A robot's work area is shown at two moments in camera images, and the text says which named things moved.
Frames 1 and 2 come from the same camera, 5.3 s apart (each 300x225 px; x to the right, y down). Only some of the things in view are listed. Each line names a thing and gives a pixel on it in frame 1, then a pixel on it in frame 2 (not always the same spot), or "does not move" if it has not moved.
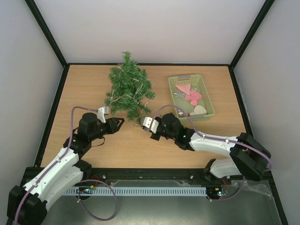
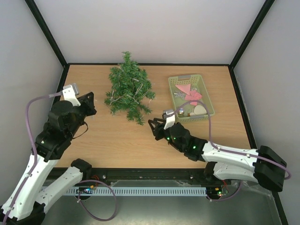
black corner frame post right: x=266 y=6 does not move
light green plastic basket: x=190 y=95 does not move
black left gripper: x=113 y=125 → x=89 y=103
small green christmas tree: x=131 y=89 does not move
